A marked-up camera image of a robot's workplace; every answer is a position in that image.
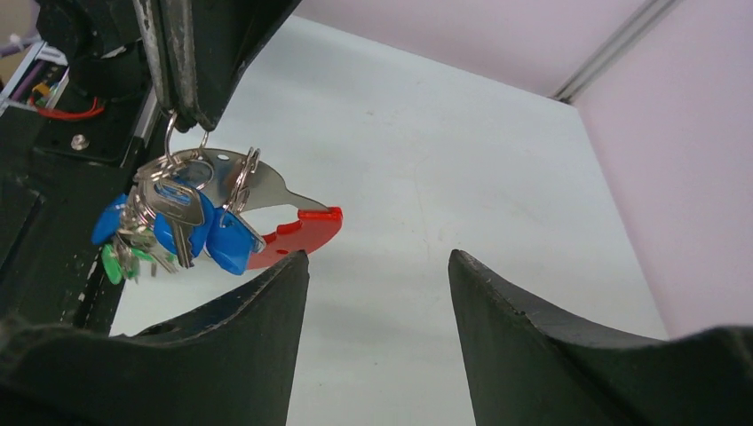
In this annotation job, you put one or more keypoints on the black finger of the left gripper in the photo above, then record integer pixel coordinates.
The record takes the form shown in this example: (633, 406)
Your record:
(149, 19)
(206, 47)

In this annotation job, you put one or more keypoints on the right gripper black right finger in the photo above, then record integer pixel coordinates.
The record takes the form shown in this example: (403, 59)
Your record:
(529, 362)

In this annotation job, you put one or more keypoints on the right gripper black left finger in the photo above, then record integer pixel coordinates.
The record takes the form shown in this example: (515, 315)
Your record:
(230, 361)

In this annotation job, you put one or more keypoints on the blue key tag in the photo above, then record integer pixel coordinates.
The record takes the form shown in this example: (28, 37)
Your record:
(182, 220)
(232, 241)

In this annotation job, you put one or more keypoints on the red handled metal key holder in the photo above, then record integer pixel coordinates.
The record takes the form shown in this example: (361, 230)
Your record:
(288, 221)

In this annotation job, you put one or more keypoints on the green key tag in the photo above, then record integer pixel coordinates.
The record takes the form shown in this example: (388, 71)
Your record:
(125, 263)

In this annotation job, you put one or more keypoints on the cluster of silver keyrings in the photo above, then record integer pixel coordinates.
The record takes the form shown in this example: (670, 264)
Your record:
(223, 176)

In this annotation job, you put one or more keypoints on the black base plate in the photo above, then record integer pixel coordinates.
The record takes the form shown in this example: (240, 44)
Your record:
(56, 177)

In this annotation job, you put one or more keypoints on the right aluminium frame post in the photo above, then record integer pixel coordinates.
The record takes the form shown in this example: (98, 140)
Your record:
(640, 23)

